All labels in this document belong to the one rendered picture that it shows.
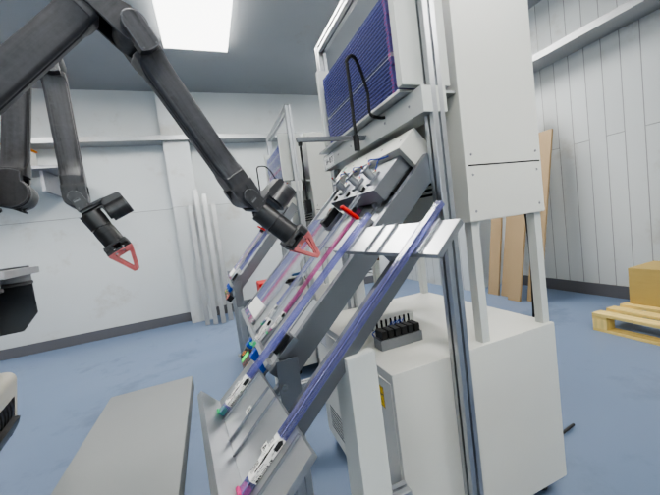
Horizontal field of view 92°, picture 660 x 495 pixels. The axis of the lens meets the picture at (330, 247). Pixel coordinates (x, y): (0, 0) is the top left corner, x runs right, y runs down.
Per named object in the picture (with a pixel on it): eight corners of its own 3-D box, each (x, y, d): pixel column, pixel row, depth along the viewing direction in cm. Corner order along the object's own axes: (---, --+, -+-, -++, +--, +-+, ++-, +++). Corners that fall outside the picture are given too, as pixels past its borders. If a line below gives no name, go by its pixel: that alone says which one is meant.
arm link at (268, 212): (247, 217, 84) (250, 214, 79) (262, 197, 86) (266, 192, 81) (268, 233, 86) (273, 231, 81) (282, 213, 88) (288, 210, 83)
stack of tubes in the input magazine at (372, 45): (395, 91, 89) (384, -9, 87) (330, 143, 137) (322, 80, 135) (432, 92, 93) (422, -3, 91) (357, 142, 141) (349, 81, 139)
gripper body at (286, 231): (298, 229, 92) (277, 213, 89) (307, 228, 82) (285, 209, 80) (284, 247, 90) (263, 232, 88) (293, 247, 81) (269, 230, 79)
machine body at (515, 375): (415, 584, 91) (390, 375, 86) (329, 440, 156) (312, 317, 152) (568, 491, 113) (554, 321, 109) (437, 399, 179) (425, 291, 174)
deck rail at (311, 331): (290, 386, 77) (269, 373, 75) (288, 382, 78) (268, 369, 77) (441, 167, 91) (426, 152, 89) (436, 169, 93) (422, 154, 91)
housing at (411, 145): (431, 182, 92) (398, 147, 88) (357, 201, 138) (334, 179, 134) (445, 161, 94) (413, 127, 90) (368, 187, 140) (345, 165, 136)
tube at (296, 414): (246, 500, 40) (239, 497, 39) (244, 492, 41) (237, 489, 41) (445, 204, 53) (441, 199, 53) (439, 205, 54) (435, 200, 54)
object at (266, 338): (282, 373, 78) (272, 366, 77) (250, 314, 140) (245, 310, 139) (327, 308, 82) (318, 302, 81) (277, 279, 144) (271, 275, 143)
